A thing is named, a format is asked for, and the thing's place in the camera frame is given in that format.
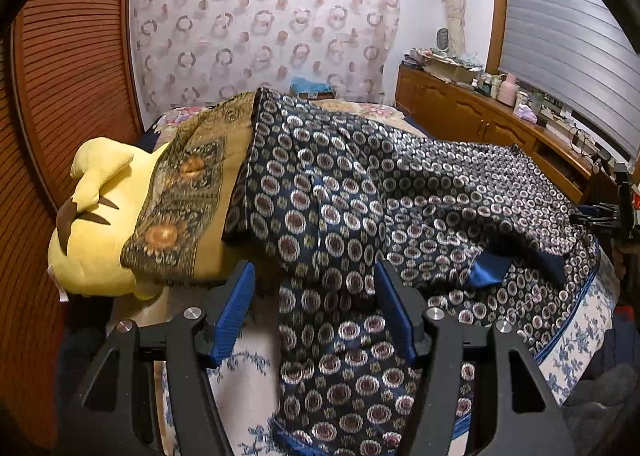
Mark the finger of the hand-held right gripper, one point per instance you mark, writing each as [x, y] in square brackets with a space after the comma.
[595, 218]

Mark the sheer circle-patterned curtain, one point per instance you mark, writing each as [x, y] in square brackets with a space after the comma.
[260, 26]

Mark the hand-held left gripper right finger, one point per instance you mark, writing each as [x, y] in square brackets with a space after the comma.
[395, 306]

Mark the small white fan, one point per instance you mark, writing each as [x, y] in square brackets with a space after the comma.
[442, 39]

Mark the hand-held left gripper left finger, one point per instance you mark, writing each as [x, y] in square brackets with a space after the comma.
[235, 306]

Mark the navy circle-patterned satin garment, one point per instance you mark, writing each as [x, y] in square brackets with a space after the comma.
[325, 216]

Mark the yellow plush toy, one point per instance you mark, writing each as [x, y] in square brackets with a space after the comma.
[95, 256]

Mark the red floral blanket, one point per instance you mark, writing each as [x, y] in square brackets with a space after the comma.
[380, 114]

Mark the gold paisley folded cloth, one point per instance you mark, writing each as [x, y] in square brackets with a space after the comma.
[190, 196]

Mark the purple tissue pack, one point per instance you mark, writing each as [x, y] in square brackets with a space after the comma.
[525, 114]

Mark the small brown box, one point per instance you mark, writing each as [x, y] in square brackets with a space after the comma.
[320, 95]

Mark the crumpled blue cloth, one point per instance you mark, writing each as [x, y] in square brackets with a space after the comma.
[310, 85]

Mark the wooden sideboard cabinet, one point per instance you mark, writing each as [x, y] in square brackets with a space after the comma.
[465, 111]

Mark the grey window blind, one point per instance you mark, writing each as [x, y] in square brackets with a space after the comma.
[570, 36]

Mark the blue floral bed sheet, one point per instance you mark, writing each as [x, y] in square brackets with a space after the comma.
[585, 326]

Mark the pink thermos bottle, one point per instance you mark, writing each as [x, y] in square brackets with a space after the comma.
[506, 89]

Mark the cardboard box with clutter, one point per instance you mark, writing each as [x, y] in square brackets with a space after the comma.
[450, 70]

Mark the person's dark clothing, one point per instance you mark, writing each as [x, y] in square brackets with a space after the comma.
[610, 386]

